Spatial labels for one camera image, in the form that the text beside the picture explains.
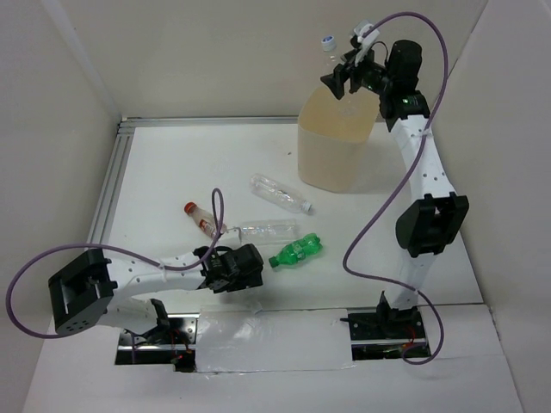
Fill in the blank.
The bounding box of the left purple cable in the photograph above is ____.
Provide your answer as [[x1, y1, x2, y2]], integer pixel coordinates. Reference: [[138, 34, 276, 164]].
[[6, 187, 227, 340]]

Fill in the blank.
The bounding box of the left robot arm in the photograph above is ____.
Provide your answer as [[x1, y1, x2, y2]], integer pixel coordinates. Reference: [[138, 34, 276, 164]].
[[48, 244, 263, 343]]

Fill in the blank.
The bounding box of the clear bottle front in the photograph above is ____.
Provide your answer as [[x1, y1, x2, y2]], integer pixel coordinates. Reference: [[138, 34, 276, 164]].
[[243, 297, 263, 314]]

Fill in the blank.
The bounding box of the beige plastic bin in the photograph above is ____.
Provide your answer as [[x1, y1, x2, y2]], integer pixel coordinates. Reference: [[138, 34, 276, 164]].
[[297, 85, 379, 193]]

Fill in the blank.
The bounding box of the red cap sauce bottle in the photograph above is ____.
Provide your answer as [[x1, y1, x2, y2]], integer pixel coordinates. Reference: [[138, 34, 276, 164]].
[[183, 202, 220, 239]]

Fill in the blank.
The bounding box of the left aluminium rail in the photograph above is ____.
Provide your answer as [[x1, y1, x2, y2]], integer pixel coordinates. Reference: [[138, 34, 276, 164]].
[[86, 120, 135, 249]]

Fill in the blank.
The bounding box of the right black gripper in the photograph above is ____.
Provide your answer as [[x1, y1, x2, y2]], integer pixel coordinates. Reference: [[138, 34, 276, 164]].
[[320, 44, 394, 101]]

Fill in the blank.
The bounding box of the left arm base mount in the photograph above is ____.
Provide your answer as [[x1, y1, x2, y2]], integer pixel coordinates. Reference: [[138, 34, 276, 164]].
[[115, 313, 199, 373]]

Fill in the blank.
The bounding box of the clear bottle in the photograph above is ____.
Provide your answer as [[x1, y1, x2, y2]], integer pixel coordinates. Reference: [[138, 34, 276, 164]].
[[250, 174, 313, 214], [231, 219, 299, 246], [243, 297, 263, 314], [320, 34, 358, 117]]

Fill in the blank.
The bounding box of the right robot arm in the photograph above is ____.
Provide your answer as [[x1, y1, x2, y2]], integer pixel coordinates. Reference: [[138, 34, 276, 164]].
[[321, 37, 469, 337]]

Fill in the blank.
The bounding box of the aluminium rail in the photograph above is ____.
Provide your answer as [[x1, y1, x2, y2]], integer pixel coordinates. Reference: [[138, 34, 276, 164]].
[[119, 115, 299, 129], [86, 120, 135, 249]]

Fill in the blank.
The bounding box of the back aluminium rail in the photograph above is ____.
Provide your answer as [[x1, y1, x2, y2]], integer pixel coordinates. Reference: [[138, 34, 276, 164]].
[[119, 115, 299, 129]]

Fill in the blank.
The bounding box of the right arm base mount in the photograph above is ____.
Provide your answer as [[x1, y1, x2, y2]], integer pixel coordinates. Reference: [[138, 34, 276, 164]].
[[340, 293, 431, 361]]

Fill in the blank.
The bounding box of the green plastic bottle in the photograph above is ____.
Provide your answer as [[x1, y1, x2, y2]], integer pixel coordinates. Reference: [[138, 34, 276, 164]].
[[269, 233, 323, 268]]

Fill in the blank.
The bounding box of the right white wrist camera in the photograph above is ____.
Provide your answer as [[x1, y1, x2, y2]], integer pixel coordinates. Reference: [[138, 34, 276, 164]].
[[350, 20, 380, 61]]

